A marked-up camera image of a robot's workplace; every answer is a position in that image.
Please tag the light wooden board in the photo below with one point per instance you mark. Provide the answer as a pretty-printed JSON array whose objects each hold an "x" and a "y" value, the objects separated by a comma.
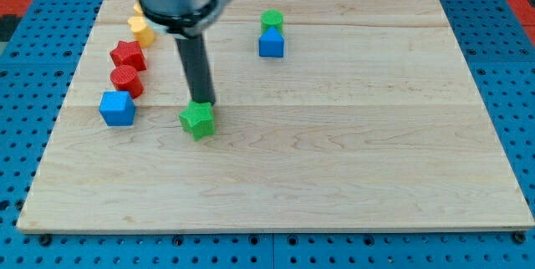
[{"x": 371, "y": 122}]

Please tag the green cylinder block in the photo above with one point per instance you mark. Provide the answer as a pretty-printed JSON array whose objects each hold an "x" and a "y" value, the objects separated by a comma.
[{"x": 271, "y": 18}]

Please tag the yellow heart block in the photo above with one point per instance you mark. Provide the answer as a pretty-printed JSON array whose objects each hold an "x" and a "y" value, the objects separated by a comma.
[{"x": 141, "y": 31}]

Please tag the red cylinder block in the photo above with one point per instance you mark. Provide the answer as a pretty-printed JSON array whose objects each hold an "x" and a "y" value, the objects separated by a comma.
[{"x": 126, "y": 78}]

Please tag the blue triangle block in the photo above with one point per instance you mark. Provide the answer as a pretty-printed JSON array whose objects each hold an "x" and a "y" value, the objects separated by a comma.
[{"x": 271, "y": 44}]

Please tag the blue cube block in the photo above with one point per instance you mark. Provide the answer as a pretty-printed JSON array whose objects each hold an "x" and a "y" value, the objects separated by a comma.
[{"x": 117, "y": 108}]

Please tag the red star block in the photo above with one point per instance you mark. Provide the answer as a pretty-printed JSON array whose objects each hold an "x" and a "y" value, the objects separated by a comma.
[{"x": 128, "y": 53}]

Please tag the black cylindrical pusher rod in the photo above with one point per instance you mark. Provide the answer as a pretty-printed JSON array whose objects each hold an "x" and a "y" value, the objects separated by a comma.
[{"x": 197, "y": 69}]

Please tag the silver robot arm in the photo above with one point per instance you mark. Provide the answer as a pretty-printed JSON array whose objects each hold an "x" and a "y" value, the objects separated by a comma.
[{"x": 186, "y": 21}]

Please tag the green star block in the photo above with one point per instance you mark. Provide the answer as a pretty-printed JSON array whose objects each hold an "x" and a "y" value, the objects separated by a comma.
[{"x": 197, "y": 119}]

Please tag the yellow block behind arm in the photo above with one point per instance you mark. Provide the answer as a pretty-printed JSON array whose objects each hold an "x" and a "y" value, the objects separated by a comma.
[{"x": 138, "y": 10}]

